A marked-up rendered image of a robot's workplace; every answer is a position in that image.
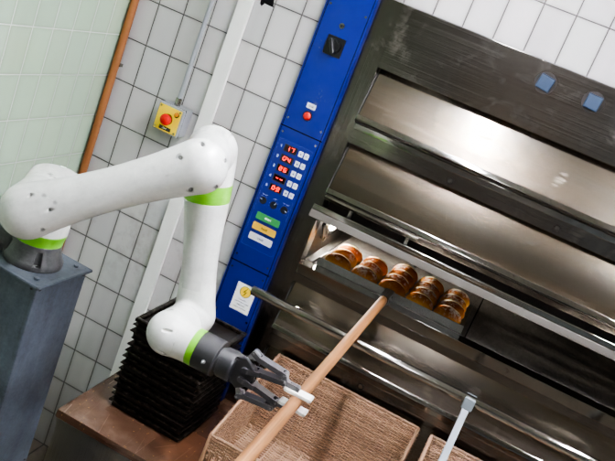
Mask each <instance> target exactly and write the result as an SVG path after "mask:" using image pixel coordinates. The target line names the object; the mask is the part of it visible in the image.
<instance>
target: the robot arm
mask: <svg viewBox="0 0 615 461"><path fill-rule="evenodd" d="M237 155H238V146H237V143H236V141H235V139H234V137H233V135H232V134H231V133H230V132H229V131H228V130H227V129H225V128H223V127H221V126H219V125H205V126H202V127H201V128H200V129H198V130H196V131H195V132H194V133H193V134H192V135H191V137H190V138H189V140H187V141H185V142H182V143H180V144H178V145H174V146H171V147H169V148H167V149H164V150H162V151H159V152H156V153H153V154H152V155H147V156H144V157H141V158H138V159H136V160H132V161H129V162H126V163H122V164H120V165H116V166H110V167H106V168H103V169H99V170H95V171H91V172H87V173H82V174H76V173H75V172H74V171H72V170H70V169H68V168H66V167H64V166H59V165H54V164H38V165H35V166H33V167H32V168H31V169H30V170H29V171H28V172H27V174H26V175H25V177H24V178H23V179H22V180H20V181H19V182H17V183H16V184H14V185H13V186H12V187H11V188H9V189H8V190H7V191H6V192H5V193H4V194H3V195H2V197H1V198H0V250H2V255H3V257H4V259H5V260H6V261H7V262H9V263H11V264H12V265H14V266H15V267H17V268H20V269H22V270H25V271H29V272H32V273H56V272H58V271H59V270H60V269H61V268H62V265H63V263H64V261H63V258H62V246H63V243H64V241H65V240H66V239H67V237H68V235H69V231H70V226H71V225H72V224H75V223H77V222H80V221H83V220H87V219H90V218H93V217H96V216H100V215H102V214H105V213H109V212H112V211H116V210H119V209H125V208H129V207H133V206H137V205H141V204H146V203H150V202H155V201H159V200H165V199H170V198H181V197H184V241H183V255H182V264H181V272H180V278H179V284H178V293H177V298H176V302H175V304H174V305H173V306H171V307H170V308H168V309H166V310H164V311H161V312H159V313H157V314H156V315H154V316H153V317H152V318H151V320H150V321H149V323H148V325H147V328H146V339H147V342H148V344H149V346H150V347H151V349H152V350H154V351H155V352H156V353H158V354H160V355H163V356H167V357H170V358H173V359H177V360H179V361H181V362H183V363H185V364H187V365H189V366H190V367H192V368H194V369H195V370H198V371H200V372H202V373H204V374H206V375H207V376H209V377H210V376H212V375H213V374H214V375H215V376H217V377H219V378H221V379H223V380H224V381H228V382H230V383H231V384H232V386H233V387H235V395H234V398H235V399H237V400H245V401H247V402H250V403H252V404H254V405H257V406H259V407H261V408H264V409H266V410H267V411H270V412H271V411H273V409H274V408H275V407H279V408H282V407H283V406H284V404H285V403H286V402H287V401H288V399H287V398H286V397H284V396H283V397H281V398H279V397H278V396H276V395H275V394H273V393H272V392H271V391H269V390H267V389H266V387H264V386H263V385H261V384H260V383H259V382H258V381H257V380H256V379H255V378H261V379H263V380H266V381H271V382H272V383H275V384H278V385H281V386H282V388H284V387H285V388H284V391H286V392H288V393H290V394H292V395H294V396H296V397H297V398H299V399H301V400H303V401H305V402H308V403H311V402H312V401H313V400H314V398H315V397H314V396H313V395H311V394H309V393H307V392H305V391H302V390H300V389H301V386H300V385H298V384H296V383H294V382H292V381H291V380H290V379H289V371H288V370H286V369H285V368H283V367H282V366H280V365H279V364H277V363H275V362H274V361H272V360H271V359H269V358H268V357H266V356H265V355H264V354H263V353H262V352H261V351H260V350H259V349H258V348H256V349H255V350H254V351H253V352H252V354H250V355H243V354H242V353H241V352H239V351H238V350H236V349H234V348H231V347H229V343H228V341H226V340H224V339H222V338H219V337H217V336H216V335H214V334H212V333H211V332H209V330H210V329H211V327H212V326H213V324H214V321H215V317H216V309H215V294H216V277H217V267H218V260H219V253H220V247H221V238H222V234H223V229H224V225H225V221H226V217H227V213H228V208H229V204H230V200H231V194H232V186H233V180H234V175H235V168H236V162H237ZM254 360H255V361H257V362H258V363H260V364H261V365H263V366H264V367H266V368H268V369H269V370H270V371H272V372H270V371H267V370H264V369H263V368H260V367H258V366H256V365H255V363H254ZM242 387H246V388H248V389H249V390H251V391H254V392H256V393H257V394H259V395H260V396H261V397H260V396H257V395H255V394H253V393H250V392H248V391H245V389H242ZM262 397H263V398H262Z"/></svg>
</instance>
